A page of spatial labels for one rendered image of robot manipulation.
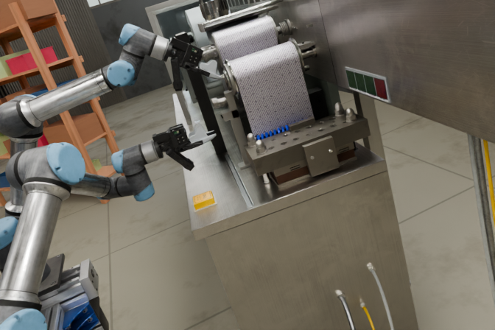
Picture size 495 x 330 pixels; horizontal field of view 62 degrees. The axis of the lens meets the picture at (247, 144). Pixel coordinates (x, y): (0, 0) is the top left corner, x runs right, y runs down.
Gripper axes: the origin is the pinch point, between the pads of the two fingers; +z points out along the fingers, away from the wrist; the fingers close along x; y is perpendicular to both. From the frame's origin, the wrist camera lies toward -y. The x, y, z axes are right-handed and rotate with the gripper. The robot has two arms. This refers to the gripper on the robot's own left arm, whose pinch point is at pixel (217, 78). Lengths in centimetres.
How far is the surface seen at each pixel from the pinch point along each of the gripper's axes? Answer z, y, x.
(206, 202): 9.0, -38.6, -18.7
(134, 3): -99, 22, 917
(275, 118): 24.1, -5.1, -5.5
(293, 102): 27.8, 2.7, -5.5
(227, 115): 8.7, -11.5, 1.8
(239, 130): 15.3, -15.5, 2.6
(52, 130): -88, -132, 288
